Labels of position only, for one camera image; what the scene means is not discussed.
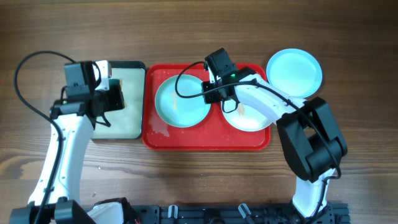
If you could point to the red plastic tray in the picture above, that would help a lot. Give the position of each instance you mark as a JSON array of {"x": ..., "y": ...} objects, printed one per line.
[{"x": 214, "y": 133}]

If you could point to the light blue plate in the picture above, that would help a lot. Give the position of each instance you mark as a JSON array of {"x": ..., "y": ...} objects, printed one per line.
[
  {"x": 181, "y": 112},
  {"x": 295, "y": 72}
]

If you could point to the black water tray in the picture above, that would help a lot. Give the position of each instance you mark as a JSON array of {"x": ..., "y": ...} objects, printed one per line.
[{"x": 127, "y": 122}]

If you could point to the green yellow sponge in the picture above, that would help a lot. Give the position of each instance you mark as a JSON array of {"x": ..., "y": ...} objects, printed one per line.
[{"x": 115, "y": 83}]

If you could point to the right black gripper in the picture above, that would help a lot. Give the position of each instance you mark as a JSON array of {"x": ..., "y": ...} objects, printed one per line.
[{"x": 208, "y": 99}]

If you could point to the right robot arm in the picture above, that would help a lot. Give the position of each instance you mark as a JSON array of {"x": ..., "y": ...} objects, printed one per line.
[{"x": 312, "y": 142}]

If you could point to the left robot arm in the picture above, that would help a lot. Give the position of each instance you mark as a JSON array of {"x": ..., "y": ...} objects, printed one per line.
[{"x": 57, "y": 193}]

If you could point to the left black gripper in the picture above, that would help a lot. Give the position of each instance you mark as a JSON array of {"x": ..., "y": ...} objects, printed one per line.
[{"x": 115, "y": 93}]

